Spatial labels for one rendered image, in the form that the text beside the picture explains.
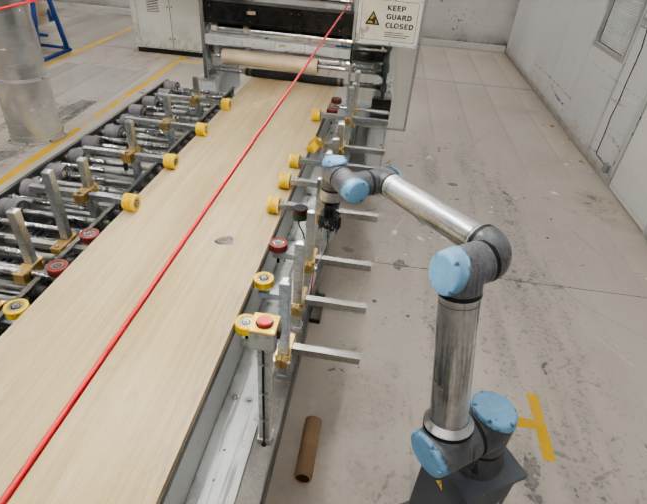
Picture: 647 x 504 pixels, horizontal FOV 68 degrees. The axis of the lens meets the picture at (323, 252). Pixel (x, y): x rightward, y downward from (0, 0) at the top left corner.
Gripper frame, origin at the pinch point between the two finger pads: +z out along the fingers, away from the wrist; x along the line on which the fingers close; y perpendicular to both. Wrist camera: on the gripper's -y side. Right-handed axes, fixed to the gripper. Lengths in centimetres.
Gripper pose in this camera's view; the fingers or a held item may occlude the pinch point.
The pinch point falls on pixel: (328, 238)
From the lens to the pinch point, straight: 194.1
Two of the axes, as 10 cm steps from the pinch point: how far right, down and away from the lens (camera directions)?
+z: -0.7, 8.1, 5.9
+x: 9.9, 1.4, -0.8
